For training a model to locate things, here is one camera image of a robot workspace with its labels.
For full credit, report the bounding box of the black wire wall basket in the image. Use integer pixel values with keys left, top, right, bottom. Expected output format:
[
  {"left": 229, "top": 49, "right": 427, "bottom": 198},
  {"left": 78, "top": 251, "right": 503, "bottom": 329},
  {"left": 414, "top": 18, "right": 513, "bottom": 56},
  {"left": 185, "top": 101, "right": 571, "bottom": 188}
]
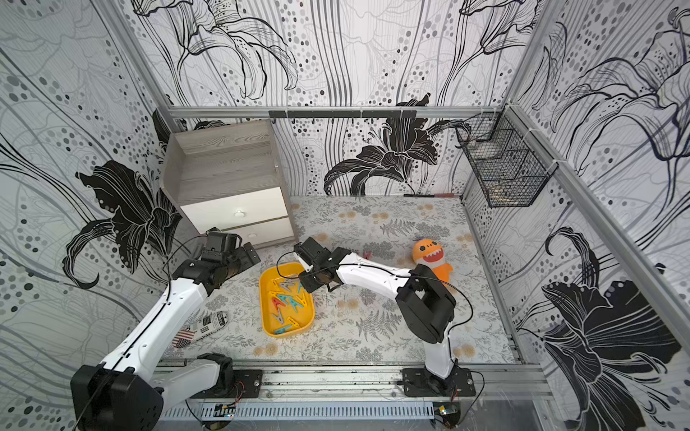
[{"left": 455, "top": 108, "right": 553, "bottom": 208}]

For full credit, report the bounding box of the yellow plastic storage tray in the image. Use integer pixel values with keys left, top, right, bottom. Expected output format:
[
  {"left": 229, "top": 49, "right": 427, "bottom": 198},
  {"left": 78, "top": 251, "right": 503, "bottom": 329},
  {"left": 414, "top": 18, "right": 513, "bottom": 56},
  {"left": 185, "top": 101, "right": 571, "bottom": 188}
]
[{"left": 260, "top": 262, "right": 316, "bottom": 338}]

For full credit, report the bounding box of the white slotted cable duct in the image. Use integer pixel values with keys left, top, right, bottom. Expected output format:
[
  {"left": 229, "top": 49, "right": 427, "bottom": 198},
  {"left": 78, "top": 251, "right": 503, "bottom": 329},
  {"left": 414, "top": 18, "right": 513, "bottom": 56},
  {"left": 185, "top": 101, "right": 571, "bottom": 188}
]
[{"left": 161, "top": 400, "right": 434, "bottom": 422}]

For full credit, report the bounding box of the orange shark plush toy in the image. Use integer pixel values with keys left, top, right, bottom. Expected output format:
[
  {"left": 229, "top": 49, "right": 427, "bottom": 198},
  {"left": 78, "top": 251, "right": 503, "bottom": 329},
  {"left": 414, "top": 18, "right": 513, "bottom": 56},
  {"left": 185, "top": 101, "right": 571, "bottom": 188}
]
[{"left": 411, "top": 239, "right": 453, "bottom": 282}]

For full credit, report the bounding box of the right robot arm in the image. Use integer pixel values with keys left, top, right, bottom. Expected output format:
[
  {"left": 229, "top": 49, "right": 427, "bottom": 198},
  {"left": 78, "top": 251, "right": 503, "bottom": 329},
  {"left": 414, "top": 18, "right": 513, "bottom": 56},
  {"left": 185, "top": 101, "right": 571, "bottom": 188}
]
[{"left": 293, "top": 237, "right": 456, "bottom": 379}]

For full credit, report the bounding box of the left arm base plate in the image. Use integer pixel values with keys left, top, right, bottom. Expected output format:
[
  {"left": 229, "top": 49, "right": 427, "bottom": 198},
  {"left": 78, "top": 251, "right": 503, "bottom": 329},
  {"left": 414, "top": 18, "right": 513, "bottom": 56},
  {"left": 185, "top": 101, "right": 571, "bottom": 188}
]
[{"left": 213, "top": 369, "right": 263, "bottom": 400}]

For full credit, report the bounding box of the newspaper print pouch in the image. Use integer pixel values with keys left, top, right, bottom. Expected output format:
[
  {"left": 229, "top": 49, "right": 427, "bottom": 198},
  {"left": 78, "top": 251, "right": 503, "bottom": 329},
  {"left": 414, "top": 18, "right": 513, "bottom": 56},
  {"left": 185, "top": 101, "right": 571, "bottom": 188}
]
[{"left": 171, "top": 312, "right": 228, "bottom": 348}]

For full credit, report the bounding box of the grey wooden drawer cabinet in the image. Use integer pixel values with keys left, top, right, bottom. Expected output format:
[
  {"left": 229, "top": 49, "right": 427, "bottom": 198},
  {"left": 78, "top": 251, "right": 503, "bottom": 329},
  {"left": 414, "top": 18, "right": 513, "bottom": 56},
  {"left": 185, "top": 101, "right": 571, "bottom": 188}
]
[{"left": 161, "top": 120, "right": 296, "bottom": 249}]

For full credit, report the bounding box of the teal clothespin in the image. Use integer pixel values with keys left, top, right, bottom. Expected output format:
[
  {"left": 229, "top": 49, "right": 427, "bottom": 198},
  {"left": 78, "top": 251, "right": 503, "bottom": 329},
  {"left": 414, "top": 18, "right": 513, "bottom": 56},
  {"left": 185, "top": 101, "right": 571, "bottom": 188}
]
[{"left": 278, "top": 294, "right": 305, "bottom": 312}]

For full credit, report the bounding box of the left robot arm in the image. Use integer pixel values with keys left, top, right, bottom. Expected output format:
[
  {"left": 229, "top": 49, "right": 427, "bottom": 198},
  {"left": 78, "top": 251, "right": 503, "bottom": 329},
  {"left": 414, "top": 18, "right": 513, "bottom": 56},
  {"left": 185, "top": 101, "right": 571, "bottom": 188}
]
[{"left": 70, "top": 228, "right": 261, "bottom": 430}]

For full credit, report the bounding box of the black red marker pen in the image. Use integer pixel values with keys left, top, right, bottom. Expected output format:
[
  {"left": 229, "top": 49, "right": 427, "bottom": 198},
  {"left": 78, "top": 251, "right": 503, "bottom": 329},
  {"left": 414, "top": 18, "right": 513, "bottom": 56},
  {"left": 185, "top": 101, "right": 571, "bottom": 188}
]
[{"left": 403, "top": 193, "right": 456, "bottom": 199}]

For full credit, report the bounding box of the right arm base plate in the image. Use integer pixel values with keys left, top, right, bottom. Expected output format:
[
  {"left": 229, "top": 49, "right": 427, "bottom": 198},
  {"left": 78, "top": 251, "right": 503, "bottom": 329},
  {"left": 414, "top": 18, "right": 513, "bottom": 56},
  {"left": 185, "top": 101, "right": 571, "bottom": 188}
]
[{"left": 398, "top": 366, "right": 477, "bottom": 398}]

